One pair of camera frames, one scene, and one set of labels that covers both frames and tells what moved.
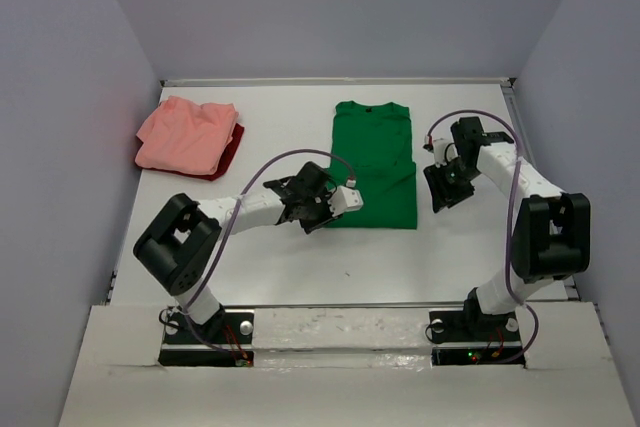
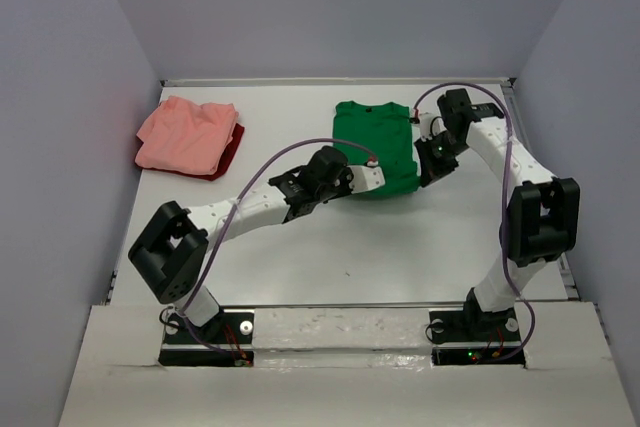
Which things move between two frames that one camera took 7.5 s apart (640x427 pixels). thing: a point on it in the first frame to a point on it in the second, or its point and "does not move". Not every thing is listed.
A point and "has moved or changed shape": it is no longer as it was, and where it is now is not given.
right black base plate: [469, 338] does not move
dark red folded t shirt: [224, 161] does not move
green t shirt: [373, 142] has moved or changed shape
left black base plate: [186, 345] does not move
